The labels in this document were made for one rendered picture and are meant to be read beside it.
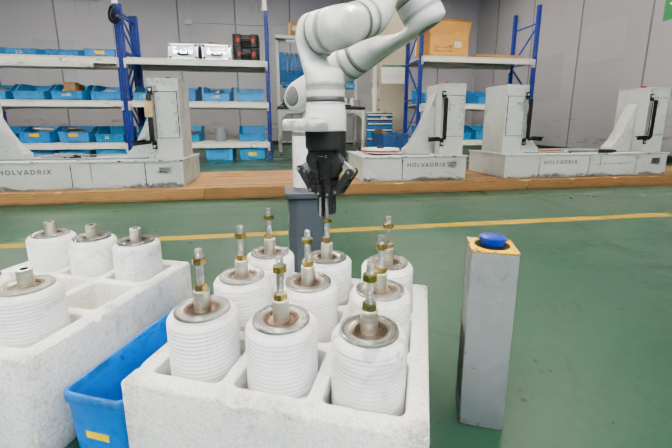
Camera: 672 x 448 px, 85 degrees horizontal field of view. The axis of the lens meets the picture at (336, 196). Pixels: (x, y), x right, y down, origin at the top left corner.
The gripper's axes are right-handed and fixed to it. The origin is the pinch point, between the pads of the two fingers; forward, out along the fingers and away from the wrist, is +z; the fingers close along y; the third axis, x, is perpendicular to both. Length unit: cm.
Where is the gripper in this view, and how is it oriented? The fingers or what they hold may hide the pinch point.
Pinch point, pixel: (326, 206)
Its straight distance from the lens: 69.7
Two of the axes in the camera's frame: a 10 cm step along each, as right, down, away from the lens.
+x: -5.6, 1.7, -8.1
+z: 0.1, 9.8, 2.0
